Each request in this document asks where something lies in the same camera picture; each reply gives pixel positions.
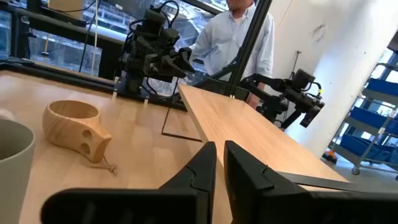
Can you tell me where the grey ceramic mug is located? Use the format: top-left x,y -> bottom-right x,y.
0,118 -> 35,224

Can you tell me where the wooden cup with handle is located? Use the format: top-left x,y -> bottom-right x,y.
42,99 -> 118,175

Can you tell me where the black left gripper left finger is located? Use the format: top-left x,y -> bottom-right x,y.
40,141 -> 218,224

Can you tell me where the metal cart with blue bins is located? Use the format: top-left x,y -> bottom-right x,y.
323,46 -> 398,182

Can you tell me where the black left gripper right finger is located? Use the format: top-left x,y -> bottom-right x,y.
223,139 -> 398,224

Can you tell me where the orange floor object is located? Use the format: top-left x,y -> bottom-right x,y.
322,149 -> 338,165

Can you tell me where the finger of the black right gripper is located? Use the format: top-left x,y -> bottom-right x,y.
177,46 -> 197,74
160,55 -> 187,79

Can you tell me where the person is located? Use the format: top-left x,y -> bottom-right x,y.
188,0 -> 276,110

